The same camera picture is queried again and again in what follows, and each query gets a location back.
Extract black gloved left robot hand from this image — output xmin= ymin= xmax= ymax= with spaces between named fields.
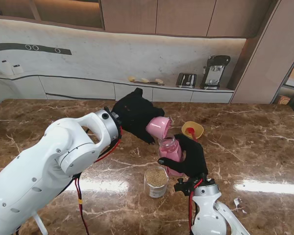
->
xmin=111 ymin=88 xmax=166 ymax=145

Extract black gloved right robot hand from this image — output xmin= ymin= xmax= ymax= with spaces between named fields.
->
xmin=157 ymin=133 xmax=209 ymax=177

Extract clear airtight container white lid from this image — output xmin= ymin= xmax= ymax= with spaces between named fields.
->
xmin=158 ymin=137 xmax=184 ymax=177

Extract pink plastic measuring cup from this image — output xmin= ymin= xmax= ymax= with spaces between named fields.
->
xmin=146 ymin=117 xmax=173 ymax=140

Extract red plastic scoop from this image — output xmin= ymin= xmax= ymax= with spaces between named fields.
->
xmin=187 ymin=127 xmax=199 ymax=141

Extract yellow plastic bowl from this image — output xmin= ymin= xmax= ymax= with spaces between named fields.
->
xmin=181 ymin=120 xmax=204 ymax=140

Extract clear grain jar with label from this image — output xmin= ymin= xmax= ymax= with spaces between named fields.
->
xmin=144 ymin=166 xmax=169 ymax=198

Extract dark serving board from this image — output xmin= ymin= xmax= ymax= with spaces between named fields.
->
xmin=133 ymin=80 xmax=165 ymax=87

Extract white counter with drawers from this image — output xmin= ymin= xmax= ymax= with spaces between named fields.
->
xmin=0 ymin=72 xmax=236 ymax=103

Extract black silver toaster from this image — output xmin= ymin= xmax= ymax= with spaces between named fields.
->
xmin=175 ymin=72 xmax=197 ymax=89

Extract black espresso machine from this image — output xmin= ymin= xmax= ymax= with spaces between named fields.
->
xmin=199 ymin=54 xmax=231 ymax=91

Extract orange printed box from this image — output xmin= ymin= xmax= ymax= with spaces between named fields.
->
xmin=277 ymin=94 xmax=291 ymax=106

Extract brown tall cabinet panel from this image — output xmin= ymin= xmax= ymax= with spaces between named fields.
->
xmin=230 ymin=0 xmax=294 ymax=105

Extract short white bottle black cap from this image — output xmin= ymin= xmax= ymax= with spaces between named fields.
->
xmin=11 ymin=64 xmax=24 ymax=75

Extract tall white bottle black cap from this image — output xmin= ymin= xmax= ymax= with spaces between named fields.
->
xmin=1 ymin=60 xmax=12 ymax=76

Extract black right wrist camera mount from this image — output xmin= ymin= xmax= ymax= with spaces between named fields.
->
xmin=173 ymin=178 xmax=195 ymax=196

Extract red black right arm cables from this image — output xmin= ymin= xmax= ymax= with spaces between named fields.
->
xmin=188 ymin=178 xmax=203 ymax=235

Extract red black arm cables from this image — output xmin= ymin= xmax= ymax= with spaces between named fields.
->
xmin=56 ymin=126 xmax=124 ymax=235
xmin=188 ymin=178 xmax=203 ymax=235

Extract red black left arm cables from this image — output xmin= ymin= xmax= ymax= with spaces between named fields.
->
xmin=56 ymin=126 xmax=124 ymax=235

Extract brown wooden wall cabinets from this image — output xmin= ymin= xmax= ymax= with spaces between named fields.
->
xmin=0 ymin=0 xmax=280 ymax=39

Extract black wall panel with rings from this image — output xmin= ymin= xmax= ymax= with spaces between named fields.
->
xmin=0 ymin=43 xmax=72 ymax=56

